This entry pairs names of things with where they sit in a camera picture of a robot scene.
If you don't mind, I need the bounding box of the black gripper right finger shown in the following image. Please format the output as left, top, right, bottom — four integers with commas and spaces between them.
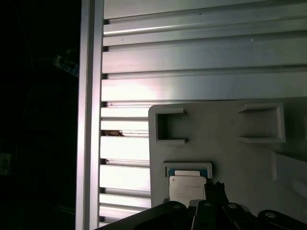
217, 181, 307, 230

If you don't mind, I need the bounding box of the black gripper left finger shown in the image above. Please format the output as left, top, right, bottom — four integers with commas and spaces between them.
98, 182, 218, 230

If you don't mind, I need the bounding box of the silver CPU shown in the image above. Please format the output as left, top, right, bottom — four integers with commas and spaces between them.
166, 167, 212, 201

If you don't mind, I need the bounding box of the grey plastic parts rack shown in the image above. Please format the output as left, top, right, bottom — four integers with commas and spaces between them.
148, 97, 307, 230

